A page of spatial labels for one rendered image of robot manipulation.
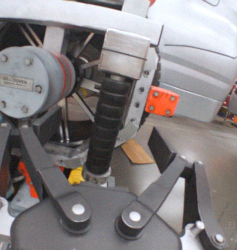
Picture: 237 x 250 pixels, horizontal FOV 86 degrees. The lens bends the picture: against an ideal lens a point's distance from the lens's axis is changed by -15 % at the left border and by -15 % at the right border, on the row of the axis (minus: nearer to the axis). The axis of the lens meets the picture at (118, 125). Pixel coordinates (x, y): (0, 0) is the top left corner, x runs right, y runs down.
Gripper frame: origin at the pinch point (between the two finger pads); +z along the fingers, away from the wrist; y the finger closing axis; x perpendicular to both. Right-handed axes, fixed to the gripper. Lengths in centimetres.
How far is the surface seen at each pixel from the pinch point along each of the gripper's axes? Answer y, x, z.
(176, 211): 74, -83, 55
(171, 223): 65, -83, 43
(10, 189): -24.8, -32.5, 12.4
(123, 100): 1.2, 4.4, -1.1
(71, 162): -7.3, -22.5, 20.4
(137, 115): 8.7, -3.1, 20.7
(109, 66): -1.3, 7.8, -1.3
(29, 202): -28, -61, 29
